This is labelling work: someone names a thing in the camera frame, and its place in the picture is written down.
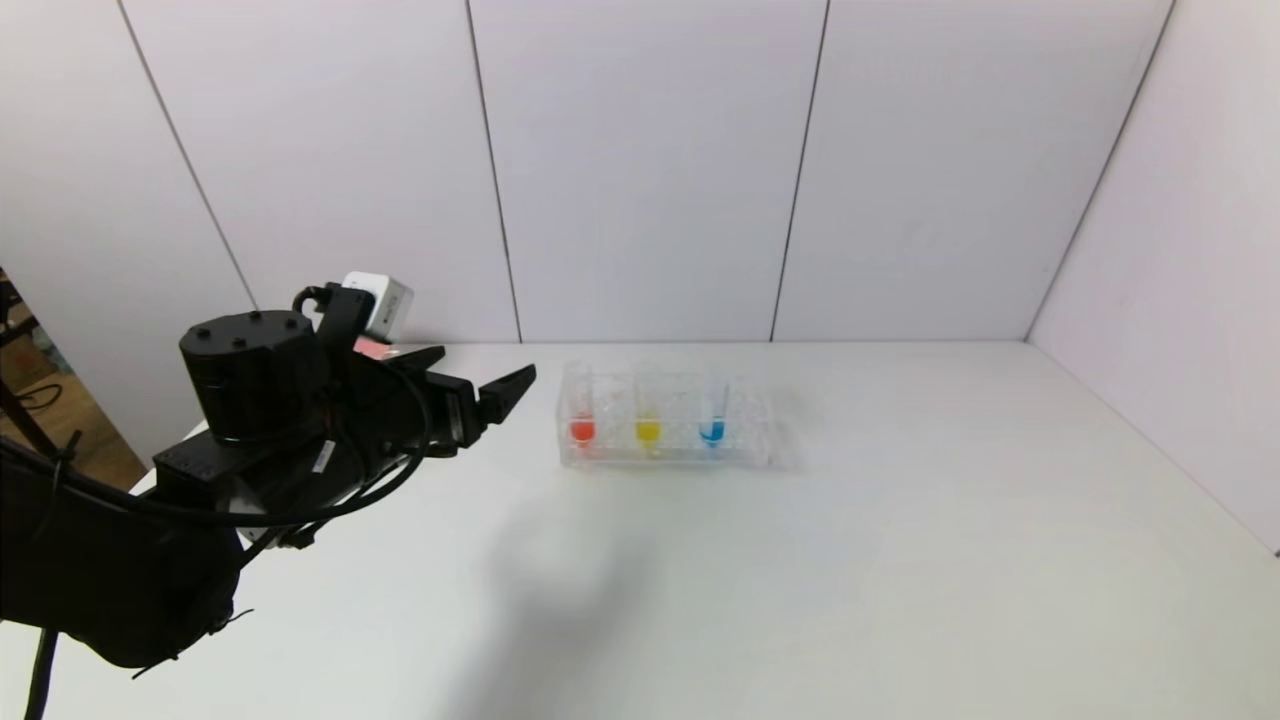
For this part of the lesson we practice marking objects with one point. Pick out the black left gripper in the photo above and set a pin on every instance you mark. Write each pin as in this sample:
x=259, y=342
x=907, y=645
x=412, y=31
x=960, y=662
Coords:
x=458, y=412

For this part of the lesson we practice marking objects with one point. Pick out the test tube with red pigment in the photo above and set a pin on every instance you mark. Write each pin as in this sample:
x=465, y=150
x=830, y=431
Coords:
x=582, y=430

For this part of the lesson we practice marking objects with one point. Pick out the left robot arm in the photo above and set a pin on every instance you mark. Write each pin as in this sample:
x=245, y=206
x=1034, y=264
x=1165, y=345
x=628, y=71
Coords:
x=120, y=570

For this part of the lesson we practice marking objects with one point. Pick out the test tube with yellow pigment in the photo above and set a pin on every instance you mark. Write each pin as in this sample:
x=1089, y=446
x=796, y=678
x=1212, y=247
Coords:
x=648, y=431

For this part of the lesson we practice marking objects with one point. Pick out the test tube with blue pigment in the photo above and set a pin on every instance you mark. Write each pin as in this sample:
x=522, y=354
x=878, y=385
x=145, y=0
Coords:
x=712, y=431

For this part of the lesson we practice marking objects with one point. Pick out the clear acrylic test tube rack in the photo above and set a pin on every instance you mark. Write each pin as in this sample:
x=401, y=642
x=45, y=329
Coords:
x=745, y=440

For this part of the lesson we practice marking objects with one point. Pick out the pink plastic bowl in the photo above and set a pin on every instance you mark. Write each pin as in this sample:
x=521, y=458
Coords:
x=372, y=348

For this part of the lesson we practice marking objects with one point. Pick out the black metal stand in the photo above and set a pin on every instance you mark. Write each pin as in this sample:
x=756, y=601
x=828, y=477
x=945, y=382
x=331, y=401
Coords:
x=12, y=410

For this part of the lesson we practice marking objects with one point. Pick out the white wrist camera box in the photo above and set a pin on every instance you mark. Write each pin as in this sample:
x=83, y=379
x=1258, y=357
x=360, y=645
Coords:
x=385, y=302

